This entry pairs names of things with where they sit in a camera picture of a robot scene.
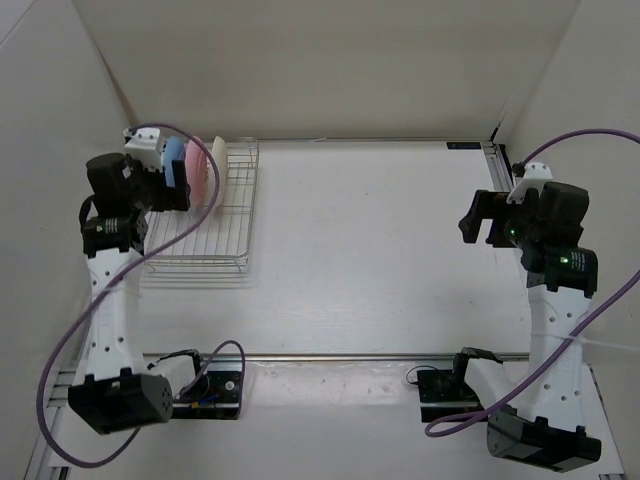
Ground pink plate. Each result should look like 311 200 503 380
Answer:
184 137 208 208

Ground blue plate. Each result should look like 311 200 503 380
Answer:
162 136 186 188

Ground cream plate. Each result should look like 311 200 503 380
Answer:
211 136 228 208

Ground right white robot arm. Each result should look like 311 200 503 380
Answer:
449 182 602 473

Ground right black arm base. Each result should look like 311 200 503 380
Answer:
405 347 503 423

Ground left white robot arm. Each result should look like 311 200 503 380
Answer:
68 153 210 435

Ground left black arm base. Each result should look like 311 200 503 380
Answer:
147 349 245 420

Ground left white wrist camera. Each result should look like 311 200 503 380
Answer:
123 127 164 171

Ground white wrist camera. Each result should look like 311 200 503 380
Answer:
506 161 553 205
123 127 164 171

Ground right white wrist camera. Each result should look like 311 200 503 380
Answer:
506 161 553 205

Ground metal wire dish rack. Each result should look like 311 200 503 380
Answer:
144 137 260 279

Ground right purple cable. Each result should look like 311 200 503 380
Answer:
424 128 640 438

